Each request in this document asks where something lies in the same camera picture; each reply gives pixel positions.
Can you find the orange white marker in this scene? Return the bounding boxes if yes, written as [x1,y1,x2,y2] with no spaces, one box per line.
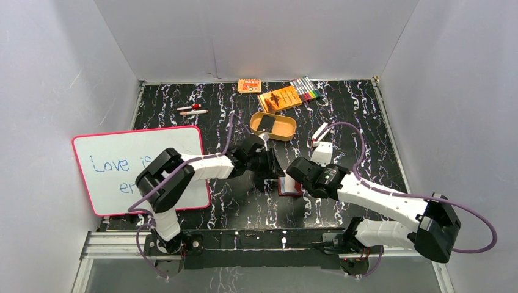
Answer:
[180,110,208,116]

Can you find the yellow oval tray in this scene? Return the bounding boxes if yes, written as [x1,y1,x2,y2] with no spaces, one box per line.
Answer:
[249,112,297,142]

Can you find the red card holder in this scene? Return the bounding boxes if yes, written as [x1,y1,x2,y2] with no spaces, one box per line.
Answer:
[278,175,303,197]

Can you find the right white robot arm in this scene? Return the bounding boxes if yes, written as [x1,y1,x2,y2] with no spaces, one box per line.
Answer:
[286,157,461,263]

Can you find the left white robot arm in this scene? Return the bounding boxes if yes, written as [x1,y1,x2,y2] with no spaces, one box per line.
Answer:
[129,134,285,254]

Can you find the coloured marker set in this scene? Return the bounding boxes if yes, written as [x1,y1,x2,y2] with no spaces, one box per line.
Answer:
[290,76,324,103]

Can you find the orange book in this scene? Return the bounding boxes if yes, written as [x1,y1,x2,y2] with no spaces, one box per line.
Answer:
[257,85,302,114]

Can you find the small orange card box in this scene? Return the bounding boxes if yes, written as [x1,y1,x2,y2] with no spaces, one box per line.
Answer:
[237,79,262,93]

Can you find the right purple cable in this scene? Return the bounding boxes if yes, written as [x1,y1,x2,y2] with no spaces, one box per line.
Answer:
[319,121,498,278]

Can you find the purple cable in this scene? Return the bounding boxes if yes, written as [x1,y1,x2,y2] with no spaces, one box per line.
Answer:
[319,121,498,278]
[127,112,252,280]

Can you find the pink framed whiteboard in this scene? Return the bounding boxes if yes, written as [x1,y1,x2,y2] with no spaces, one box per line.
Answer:
[72,126,204,216]

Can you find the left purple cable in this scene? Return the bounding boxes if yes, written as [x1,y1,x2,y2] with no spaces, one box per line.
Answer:
[127,112,252,280]

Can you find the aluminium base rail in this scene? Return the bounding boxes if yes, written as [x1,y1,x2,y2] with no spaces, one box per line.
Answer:
[80,228,446,280]

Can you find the black credit card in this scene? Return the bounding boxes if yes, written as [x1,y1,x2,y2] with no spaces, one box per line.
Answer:
[257,115,276,133]

